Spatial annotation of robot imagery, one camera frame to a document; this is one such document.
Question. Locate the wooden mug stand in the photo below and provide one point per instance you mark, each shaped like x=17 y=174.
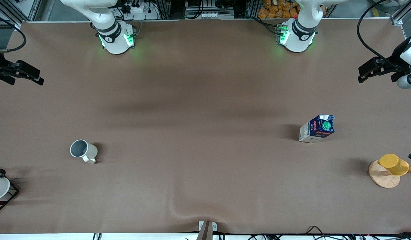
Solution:
x=382 y=178

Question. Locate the brown table cloth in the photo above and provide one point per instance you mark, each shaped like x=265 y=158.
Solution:
x=198 y=100

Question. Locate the white power strip with plugs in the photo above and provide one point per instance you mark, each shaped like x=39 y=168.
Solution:
x=138 y=9

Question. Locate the white ribbed mug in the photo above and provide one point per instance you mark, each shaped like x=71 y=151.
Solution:
x=82 y=149

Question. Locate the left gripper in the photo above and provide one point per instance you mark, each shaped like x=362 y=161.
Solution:
x=396 y=57

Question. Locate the yellow cup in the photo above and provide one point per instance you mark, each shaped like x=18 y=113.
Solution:
x=393 y=164

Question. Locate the orange snack packs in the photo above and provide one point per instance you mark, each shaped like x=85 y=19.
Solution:
x=275 y=9

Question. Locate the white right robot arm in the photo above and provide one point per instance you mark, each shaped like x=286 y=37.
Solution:
x=113 y=36

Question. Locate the metal table clamp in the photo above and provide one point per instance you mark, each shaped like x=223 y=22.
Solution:
x=207 y=230

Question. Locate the blue milk carton green cap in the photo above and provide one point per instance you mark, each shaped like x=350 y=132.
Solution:
x=317 y=130

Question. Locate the long white power strip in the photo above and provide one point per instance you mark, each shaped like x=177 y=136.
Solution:
x=217 y=15

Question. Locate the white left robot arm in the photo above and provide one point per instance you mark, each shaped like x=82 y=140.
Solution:
x=297 y=35

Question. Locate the aluminium frame profile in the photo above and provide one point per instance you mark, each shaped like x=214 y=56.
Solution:
x=402 y=16

